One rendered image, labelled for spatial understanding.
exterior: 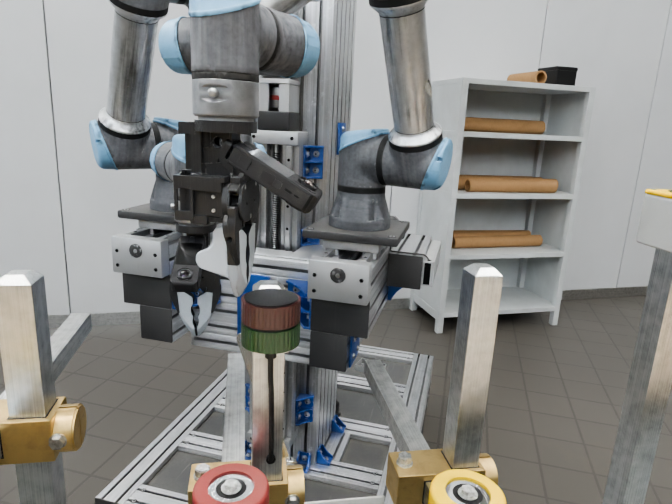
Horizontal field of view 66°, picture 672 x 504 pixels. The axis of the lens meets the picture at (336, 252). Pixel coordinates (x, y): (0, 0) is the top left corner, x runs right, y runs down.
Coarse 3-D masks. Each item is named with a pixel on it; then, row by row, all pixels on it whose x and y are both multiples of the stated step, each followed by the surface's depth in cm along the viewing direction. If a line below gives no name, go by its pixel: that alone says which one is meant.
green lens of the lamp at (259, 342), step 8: (248, 328) 50; (296, 328) 51; (248, 336) 50; (256, 336) 50; (264, 336) 50; (272, 336) 50; (280, 336) 50; (288, 336) 50; (296, 336) 51; (248, 344) 50; (256, 344) 50; (264, 344) 50; (272, 344) 50; (280, 344) 50; (288, 344) 51; (296, 344) 52; (256, 352) 50; (264, 352) 50; (272, 352) 50; (280, 352) 50
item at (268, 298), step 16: (272, 288) 54; (256, 304) 49; (272, 304) 50; (288, 304) 50; (272, 368) 53; (272, 384) 54; (272, 400) 56; (272, 416) 57; (272, 432) 58; (272, 448) 59
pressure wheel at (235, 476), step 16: (224, 464) 58; (240, 464) 58; (208, 480) 55; (224, 480) 56; (240, 480) 56; (256, 480) 55; (192, 496) 53; (208, 496) 53; (224, 496) 53; (240, 496) 53; (256, 496) 53
